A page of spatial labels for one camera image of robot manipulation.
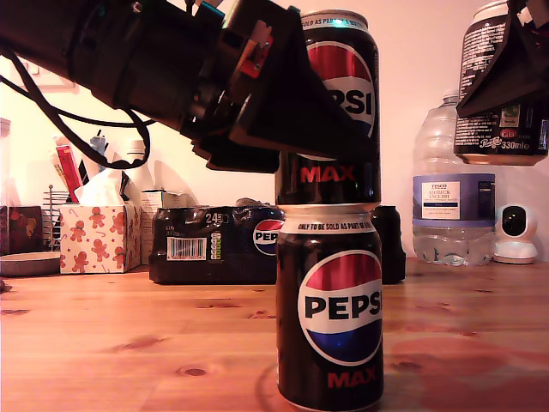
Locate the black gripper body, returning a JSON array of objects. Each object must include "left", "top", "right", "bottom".
[{"left": 113, "top": 0, "right": 297, "bottom": 141}]

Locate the black Pepsi Max can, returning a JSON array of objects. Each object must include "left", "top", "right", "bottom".
[
  {"left": 453, "top": 0, "right": 549, "bottom": 167},
  {"left": 274, "top": 9, "right": 382, "bottom": 212},
  {"left": 276, "top": 208, "right": 385, "bottom": 412}
]

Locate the shrink-wrapped Pepsi can multipack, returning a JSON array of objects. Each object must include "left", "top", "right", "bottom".
[{"left": 148, "top": 197, "right": 407, "bottom": 286}]

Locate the small brown carton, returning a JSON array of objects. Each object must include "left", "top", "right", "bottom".
[{"left": 161, "top": 191, "right": 190, "bottom": 211}]

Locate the small white printed carton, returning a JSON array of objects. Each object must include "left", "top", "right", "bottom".
[{"left": 140, "top": 190, "right": 166, "bottom": 266}]

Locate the white bottle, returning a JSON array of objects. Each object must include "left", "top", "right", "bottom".
[{"left": 124, "top": 139, "right": 156, "bottom": 203}]

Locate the white black-striped packet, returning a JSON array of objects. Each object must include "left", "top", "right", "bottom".
[{"left": 78, "top": 149, "right": 105, "bottom": 186}]

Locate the white paper tissue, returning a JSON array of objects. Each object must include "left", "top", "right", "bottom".
[{"left": 75, "top": 165, "right": 130, "bottom": 207}]

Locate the gingerbread print tissue box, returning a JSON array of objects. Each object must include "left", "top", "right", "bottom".
[{"left": 59, "top": 204, "right": 142, "bottom": 275}]

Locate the large clear water bottle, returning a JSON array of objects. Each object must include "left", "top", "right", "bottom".
[{"left": 411, "top": 89, "right": 498, "bottom": 267}]

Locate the dark reddish wooden box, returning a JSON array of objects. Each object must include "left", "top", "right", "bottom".
[{"left": 0, "top": 205, "right": 44, "bottom": 255}]

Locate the grey shallow dish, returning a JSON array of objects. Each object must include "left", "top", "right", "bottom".
[{"left": 0, "top": 251, "right": 63, "bottom": 278}]

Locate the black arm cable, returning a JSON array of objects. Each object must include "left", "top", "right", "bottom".
[
  {"left": 0, "top": 46, "right": 154, "bottom": 171},
  {"left": 0, "top": 75, "right": 156, "bottom": 129}
]

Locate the white wall switch plate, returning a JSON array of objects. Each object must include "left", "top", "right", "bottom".
[{"left": 12, "top": 58, "right": 78, "bottom": 94}]

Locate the small white round camera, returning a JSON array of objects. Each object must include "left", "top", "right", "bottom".
[{"left": 492, "top": 203, "right": 540, "bottom": 265}]

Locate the metal wire rack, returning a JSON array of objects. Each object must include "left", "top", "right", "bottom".
[{"left": 42, "top": 184, "right": 72, "bottom": 253}]

